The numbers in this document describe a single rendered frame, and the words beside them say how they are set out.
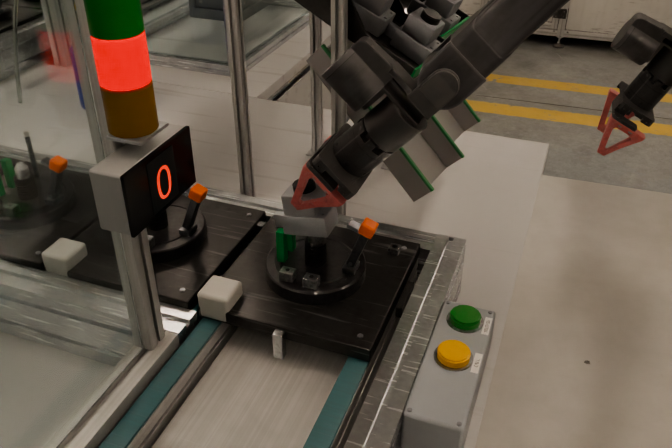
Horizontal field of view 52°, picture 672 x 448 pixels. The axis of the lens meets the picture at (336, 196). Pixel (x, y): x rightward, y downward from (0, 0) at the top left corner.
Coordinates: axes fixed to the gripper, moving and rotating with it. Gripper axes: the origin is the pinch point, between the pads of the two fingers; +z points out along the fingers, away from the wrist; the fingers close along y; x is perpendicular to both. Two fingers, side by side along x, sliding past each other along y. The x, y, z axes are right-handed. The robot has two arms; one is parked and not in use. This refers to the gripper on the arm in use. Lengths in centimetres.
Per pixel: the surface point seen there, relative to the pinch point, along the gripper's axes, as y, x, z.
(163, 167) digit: 18.7, -13.9, -3.3
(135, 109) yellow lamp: 20.7, -19.5, -8.1
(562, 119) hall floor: -285, 92, 60
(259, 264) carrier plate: 0.9, 3.6, 14.0
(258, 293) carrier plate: 6.7, 5.6, 12.2
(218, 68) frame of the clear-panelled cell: -86, -31, 58
